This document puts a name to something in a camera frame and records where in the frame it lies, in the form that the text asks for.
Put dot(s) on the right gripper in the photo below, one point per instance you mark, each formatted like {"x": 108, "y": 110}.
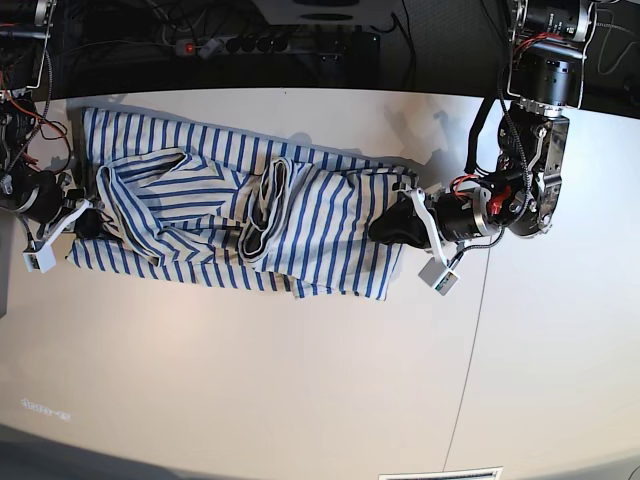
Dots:
{"x": 45, "y": 198}

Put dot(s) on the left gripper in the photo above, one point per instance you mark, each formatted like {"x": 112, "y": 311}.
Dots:
{"x": 458, "y": 219}

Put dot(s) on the blue white striped T-shirt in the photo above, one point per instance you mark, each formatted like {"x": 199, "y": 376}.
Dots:
{"x": 198, "y": 204}

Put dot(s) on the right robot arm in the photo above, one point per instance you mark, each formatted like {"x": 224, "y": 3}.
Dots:
{"x": 27, "y": 88}

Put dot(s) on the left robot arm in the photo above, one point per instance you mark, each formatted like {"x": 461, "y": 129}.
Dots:
{"x": 512, "y": 176}

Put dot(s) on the grey box at left edge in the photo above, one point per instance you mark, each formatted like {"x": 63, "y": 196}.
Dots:
{"x": 7, "y": 233}

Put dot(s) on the black power strip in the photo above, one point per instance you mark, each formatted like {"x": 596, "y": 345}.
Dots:
{"x": 296, "y": 43}

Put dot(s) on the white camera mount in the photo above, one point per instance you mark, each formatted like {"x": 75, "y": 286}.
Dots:
{"x": 439, "y": 272}
{"x": 39, "y": 254}

